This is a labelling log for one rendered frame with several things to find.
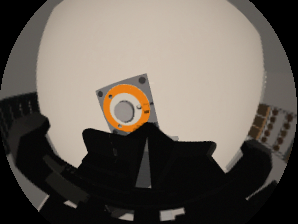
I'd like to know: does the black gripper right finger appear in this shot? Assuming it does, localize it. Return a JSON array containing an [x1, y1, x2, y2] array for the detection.
[[146, 121, 217, 188]]

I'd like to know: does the orange round plate with tab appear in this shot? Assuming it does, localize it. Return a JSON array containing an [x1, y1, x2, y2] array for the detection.
[[104, 84, 150, 132]]

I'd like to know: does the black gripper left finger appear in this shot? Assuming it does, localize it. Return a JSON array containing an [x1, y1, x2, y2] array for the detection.
[[82, 121, 149, 186]]

